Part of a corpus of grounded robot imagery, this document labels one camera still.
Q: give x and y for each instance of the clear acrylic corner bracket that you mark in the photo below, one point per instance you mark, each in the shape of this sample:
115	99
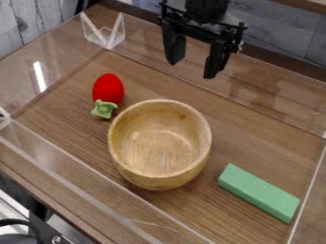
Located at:
105	37

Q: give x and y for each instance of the red toy fruit green stem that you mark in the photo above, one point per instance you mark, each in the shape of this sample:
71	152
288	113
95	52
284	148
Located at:
107	94

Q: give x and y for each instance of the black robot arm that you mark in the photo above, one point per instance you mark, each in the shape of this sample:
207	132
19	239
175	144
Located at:
203	20

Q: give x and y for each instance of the green rectangular block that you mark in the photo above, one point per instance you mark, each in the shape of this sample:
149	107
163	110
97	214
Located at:
264	195

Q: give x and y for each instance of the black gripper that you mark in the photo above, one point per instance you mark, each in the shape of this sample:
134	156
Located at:
205	20

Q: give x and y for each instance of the black table clamp bracket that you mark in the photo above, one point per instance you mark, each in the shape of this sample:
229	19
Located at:
40	229

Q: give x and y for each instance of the wooden bowl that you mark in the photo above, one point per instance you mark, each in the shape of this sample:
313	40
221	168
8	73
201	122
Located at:
159	141

